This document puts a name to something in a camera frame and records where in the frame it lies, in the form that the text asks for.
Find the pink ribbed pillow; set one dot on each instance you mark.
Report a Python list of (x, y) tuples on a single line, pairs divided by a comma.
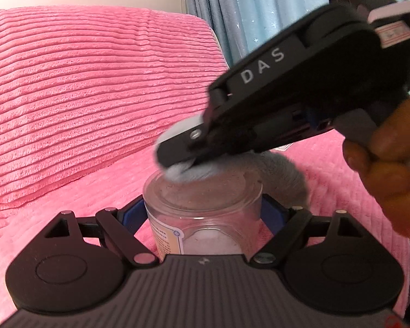
[(88, 92)]

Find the grey fleece cloth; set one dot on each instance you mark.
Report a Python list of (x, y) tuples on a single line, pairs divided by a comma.
[(280, 174)]

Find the pink fleece blanket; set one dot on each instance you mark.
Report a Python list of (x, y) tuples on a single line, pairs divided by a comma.
[(99, 188)]

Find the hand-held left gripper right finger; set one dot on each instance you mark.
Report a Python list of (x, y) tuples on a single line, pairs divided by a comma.
[(271, 213)]

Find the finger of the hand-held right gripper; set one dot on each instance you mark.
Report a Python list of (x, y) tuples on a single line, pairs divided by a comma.
[(181, 148)]

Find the person's right hand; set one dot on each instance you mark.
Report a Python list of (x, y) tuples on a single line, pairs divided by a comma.
[(396, 177)]

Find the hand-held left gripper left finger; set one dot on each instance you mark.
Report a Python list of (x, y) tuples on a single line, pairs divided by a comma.
[(133, 216)]

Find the clear plastic jar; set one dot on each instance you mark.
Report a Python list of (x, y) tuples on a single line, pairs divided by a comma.
[(205, 211)]

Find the blue star curtain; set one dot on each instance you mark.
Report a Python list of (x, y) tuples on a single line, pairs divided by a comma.
[(252, 6)]

